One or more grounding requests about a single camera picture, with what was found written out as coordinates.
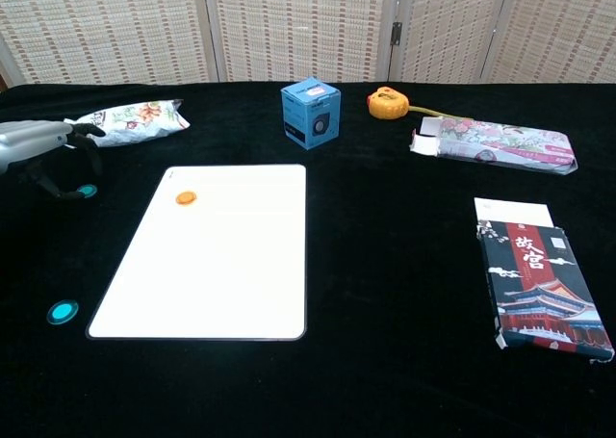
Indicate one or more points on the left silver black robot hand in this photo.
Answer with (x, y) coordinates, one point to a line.
(29, 142)

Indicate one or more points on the cyan token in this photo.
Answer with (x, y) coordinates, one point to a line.
(89, 191)
(62, 312)

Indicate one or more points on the orange token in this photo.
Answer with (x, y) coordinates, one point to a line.
(185, 197)

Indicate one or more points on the white snack bag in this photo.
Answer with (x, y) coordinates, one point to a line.
(130, 120)

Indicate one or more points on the white magnetic board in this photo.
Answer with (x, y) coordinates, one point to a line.
(212, 260)

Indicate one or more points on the blue cube carton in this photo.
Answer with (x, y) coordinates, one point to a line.
(308, 113)

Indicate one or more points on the bamboo folding screen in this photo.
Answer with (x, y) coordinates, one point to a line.
(298, 29)

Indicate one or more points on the yellow tape measure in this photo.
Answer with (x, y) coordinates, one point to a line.
(387, 103)

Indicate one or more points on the black velvet table cloth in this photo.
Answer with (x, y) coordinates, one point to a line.
(385, 245)

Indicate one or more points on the long floral print box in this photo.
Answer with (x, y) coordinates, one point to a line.
(505, 144)

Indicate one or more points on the dark palace print box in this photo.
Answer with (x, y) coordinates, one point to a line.
(539, 284)

